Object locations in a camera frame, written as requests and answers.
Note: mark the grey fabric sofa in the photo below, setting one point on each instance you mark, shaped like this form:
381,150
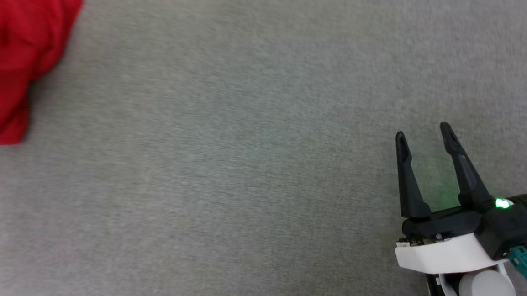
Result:
244,165

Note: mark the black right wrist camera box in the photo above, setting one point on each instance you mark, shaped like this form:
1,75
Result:
512,227

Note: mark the red basketball jersey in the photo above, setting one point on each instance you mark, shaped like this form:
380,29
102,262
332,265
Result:
21,37

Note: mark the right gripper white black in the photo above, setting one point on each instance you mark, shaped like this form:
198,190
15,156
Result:
444,255

